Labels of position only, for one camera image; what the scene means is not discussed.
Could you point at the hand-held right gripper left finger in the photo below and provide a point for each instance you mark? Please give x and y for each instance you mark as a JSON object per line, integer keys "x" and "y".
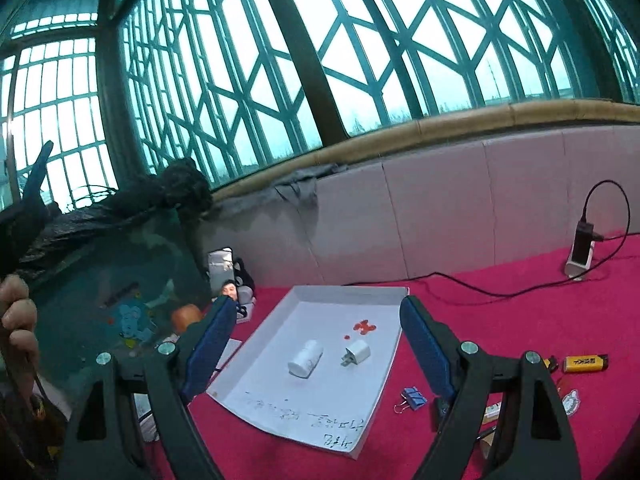
{"x": 210, "y": 350}

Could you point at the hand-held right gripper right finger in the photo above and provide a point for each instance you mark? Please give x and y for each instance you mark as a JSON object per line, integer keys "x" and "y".
{"x": 425, "y": 350}

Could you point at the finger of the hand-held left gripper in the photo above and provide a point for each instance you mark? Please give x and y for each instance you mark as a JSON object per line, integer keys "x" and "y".
{"x": 39, "y": 175}

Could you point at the white cardboard tray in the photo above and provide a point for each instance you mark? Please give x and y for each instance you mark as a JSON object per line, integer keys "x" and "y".
{"x": 310, "y": 400}

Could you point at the person's left forearm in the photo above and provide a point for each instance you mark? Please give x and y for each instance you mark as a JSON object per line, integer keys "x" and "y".
{"x": 25, "y": 435}

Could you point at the person's left hand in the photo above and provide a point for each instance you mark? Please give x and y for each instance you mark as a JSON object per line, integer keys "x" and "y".
{"x": 17, "y": 320}

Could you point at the white paper sheet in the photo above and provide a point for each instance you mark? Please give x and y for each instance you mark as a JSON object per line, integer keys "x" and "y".
{"x": 229, "y": 355}

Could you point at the orange apple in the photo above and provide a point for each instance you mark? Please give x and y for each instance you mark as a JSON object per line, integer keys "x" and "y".
{"x": 186, "y": 317}

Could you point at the blue binder clip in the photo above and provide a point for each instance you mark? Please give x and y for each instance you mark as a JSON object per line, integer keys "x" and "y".
{"x": 414, "y": 396}

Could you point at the small printed face picture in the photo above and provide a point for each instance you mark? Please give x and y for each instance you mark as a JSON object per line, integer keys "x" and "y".
{"x": 229, "y": 290}

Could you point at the cluster of red round stickers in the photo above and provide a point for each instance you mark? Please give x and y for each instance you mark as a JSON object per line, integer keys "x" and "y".
{"x": 362, "y": 327}

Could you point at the white charger plug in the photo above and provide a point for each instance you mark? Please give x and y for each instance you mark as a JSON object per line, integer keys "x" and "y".
{"x": 356, "y": 352}

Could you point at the black and white phone stand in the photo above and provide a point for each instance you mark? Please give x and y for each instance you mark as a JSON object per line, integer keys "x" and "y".
{"x": 244, "y": 280}

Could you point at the smartphone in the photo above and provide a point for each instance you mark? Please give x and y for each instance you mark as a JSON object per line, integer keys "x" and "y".
{"x": 221, "y": 272}

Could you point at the teal cartoon printed cloth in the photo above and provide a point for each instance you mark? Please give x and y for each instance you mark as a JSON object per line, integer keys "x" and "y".
{"x": 100, "y": 285}

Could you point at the white plastic bottle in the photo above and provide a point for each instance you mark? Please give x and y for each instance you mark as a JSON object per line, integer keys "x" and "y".
{"x": 306, "y": 359}

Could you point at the black furry cloth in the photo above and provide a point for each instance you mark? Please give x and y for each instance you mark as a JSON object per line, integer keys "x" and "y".
{"x": 182, "y": 185}

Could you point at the white and black charger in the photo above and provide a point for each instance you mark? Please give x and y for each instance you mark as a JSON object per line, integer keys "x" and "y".
{"x": 581, "y": 255}

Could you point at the grey cloth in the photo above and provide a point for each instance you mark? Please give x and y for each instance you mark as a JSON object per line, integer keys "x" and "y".
{"x": 300, "y": 182}

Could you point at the green window lattice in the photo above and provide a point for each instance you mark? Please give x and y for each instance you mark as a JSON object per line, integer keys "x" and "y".
{"x": 225, "y": 60}

